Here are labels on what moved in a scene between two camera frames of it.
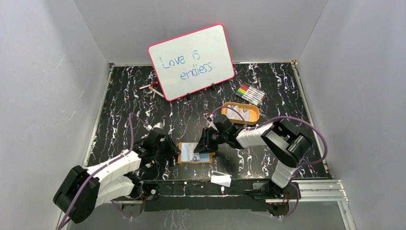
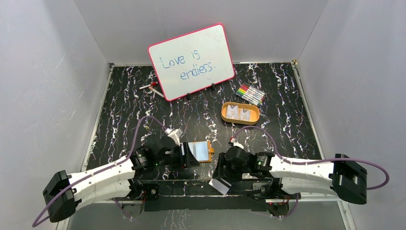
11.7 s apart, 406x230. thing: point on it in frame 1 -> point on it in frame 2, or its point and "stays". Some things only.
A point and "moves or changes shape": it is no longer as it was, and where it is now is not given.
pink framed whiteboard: (188, 63) stays
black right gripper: (204, 143) -> (219, 171)
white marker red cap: (154, 83) stays
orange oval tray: (250, 113) stays
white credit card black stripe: (222, 179) moves or changes shape
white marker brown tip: (156, 92) stays
